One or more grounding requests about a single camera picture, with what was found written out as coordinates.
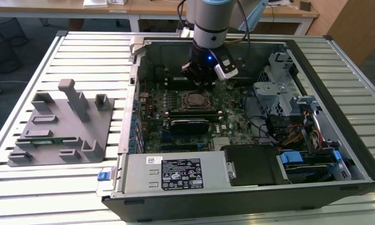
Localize silver power supply unit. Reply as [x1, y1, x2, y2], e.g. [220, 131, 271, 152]
[120, 150, 231, 195]

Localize silver perforated drive cage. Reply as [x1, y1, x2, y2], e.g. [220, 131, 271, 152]
[252, 52, 304, 118]

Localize blue disk carrier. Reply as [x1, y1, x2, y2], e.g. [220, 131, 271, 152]
[279, 151, 341, 167]

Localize silver square CPU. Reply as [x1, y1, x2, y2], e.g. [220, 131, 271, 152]
[189, 95, 207, 105]

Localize green RAM stick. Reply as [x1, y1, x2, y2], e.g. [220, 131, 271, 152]
[17, 137, 65, 144]

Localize black mesh waste basket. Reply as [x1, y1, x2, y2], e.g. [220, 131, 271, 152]
[0, 17, 29, 75]

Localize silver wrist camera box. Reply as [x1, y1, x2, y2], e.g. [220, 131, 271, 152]
[177, 25, 195, 38]
[212, 53, 240, 82]

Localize yellow wire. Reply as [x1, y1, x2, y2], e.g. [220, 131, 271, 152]
[277, 135, 304, 150]

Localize black open PC case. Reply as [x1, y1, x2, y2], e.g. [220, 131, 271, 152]
[100, 35, 375, 222]

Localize black plastic shroud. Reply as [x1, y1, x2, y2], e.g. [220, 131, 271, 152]
[221, 144, 289, 188]

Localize CPU socket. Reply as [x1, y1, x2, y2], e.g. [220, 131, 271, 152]
[180, 90, 215, 111]

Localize metal socket cover frame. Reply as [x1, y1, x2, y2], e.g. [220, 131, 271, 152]
[182, 91, 213, 110]

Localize silver chipset heat sink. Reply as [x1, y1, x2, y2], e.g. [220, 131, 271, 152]
[212, 137, 231, 150]

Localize wooden cabinet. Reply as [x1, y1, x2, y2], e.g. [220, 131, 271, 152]
[305, 0, 375, 67]

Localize grey parts rack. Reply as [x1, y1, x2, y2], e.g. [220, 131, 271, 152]
[6, 78, 116, 167]

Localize black power connector cables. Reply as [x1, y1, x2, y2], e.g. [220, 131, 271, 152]
[267, 114, 293, 142]

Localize green motherboard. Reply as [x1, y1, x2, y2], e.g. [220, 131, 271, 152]
[137, 78, 269, 154]

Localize orange wire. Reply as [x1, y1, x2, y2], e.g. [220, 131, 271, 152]
[311, 127, 327, 150]

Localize black graphics card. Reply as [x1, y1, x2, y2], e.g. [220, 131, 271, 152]
[169, 119, 211, 136]

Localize wooden desk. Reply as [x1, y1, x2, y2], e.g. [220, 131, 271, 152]
[0, 0, 141, 32]
[128, 0, 320, 36]

